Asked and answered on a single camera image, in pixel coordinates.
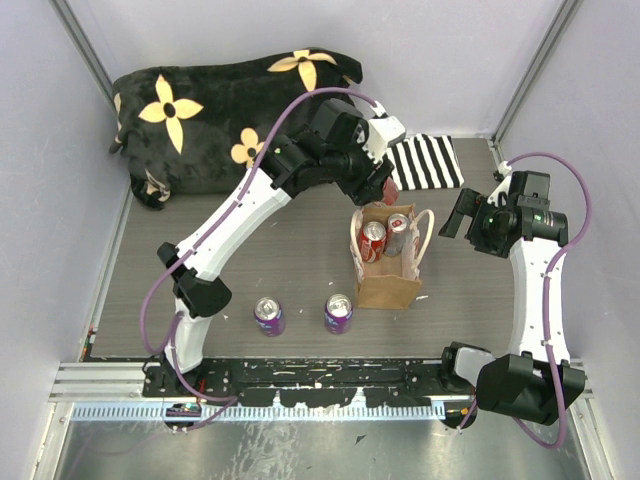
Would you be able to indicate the black floral plush blanket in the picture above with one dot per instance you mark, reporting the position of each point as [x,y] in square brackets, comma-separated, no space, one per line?
[197,129]

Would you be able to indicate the red Coca-Cola can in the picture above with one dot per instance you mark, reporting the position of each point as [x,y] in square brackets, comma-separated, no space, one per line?
[390,192]
[372,241]

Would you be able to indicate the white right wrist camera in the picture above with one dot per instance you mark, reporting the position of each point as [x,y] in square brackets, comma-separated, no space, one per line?
[502,175]

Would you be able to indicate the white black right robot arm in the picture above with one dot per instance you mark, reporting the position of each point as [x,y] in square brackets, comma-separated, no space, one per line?
[525,382]

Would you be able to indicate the purple Fanta can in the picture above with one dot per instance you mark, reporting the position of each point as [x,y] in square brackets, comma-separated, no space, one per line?
[268,314]
[338,312]

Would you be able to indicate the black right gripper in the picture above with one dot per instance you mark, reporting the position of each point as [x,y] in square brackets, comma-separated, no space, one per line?
[475,205]

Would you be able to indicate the black white striped cloth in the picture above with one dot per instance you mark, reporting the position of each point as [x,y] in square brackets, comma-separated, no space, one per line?
[425,162]

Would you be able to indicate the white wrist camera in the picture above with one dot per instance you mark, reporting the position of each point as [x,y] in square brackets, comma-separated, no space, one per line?
[502,175]
[382,134]

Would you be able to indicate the brown canvas tote bag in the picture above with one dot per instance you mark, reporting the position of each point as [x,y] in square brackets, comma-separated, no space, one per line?
[390,283]

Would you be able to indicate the white slotted cable duct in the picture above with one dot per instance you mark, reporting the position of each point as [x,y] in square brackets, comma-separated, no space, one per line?
[165,411]

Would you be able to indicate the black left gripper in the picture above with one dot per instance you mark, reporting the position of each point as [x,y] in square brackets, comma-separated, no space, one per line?
[365,191]

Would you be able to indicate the black mounting rail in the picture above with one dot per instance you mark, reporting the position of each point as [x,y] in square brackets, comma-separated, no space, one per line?
[310,382]

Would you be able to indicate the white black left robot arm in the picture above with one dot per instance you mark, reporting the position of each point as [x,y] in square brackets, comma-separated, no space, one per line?
[339,146]

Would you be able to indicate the silver blue Red Bull can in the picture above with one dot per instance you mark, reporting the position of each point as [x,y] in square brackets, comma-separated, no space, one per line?
[397,231]

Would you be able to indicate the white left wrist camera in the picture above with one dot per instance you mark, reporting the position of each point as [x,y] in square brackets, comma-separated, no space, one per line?
[382,134]

